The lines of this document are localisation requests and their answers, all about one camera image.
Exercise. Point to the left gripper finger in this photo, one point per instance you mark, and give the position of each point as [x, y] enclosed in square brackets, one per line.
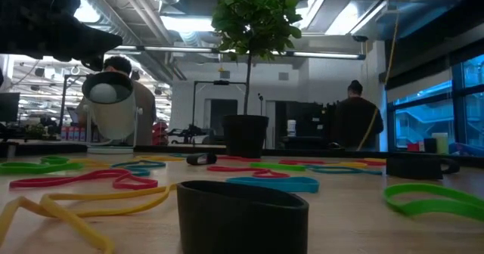
[98, 47]
[96, 36]

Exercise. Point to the green rubber band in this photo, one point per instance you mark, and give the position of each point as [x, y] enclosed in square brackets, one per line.
[38, 168]
[280, 166]
[389, 199]
[54, 159]

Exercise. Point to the teal rubber band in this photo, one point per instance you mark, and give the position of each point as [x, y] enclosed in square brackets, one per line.
[179, 155]
[159, 165]

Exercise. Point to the red rubber band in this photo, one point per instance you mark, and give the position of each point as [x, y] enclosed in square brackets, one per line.
[140, 185]
[238, 158]
[227, 168]
[302, 162]

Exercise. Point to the blue rubber band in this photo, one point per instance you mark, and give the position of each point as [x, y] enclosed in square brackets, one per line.
[295, 186]
[340, 170]

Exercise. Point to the long yellow rubber band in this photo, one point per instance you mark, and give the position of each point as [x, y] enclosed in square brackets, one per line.
[51, 203]

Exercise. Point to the white spotlight lamp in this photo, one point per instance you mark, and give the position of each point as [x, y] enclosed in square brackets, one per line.
[113, 121]

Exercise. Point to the person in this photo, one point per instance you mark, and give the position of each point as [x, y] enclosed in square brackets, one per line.
[357, 121]
[147, 110]

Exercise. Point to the pink box row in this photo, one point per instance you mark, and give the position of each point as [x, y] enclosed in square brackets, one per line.
[75, 134]

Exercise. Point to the black computer monitor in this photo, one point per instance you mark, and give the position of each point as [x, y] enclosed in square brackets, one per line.
[9, 106]

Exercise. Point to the red plastic crates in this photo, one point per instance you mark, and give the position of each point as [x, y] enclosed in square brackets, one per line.
[160, 133]

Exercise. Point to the potted green plant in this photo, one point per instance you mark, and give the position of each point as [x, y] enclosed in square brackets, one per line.
[245, 137]

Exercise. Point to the white bucket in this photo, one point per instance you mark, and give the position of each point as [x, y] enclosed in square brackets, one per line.
[291, 128]

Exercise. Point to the black cabinet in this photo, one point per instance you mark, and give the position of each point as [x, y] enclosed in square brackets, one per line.
[310, 125]

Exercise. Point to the long ceiling light bar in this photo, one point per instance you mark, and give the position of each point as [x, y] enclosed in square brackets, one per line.
[325, 54]

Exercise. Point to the black oval container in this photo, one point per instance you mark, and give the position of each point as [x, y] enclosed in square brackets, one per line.
[242, 227]

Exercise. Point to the small red box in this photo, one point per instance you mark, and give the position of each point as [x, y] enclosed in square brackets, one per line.
[413, 147]

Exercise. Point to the blue tinted window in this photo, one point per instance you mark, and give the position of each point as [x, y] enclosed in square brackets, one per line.
[423, 125]

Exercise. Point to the small black box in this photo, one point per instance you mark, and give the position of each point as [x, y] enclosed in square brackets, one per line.
[430, 145]

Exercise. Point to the pale green cup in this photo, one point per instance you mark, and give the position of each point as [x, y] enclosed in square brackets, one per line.
[441, 142]

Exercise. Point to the black aluminium table frame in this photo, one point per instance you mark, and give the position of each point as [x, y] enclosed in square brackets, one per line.
[170, 148]

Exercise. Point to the black camera stand frame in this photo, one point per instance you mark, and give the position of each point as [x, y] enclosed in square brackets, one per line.
[219, 82]

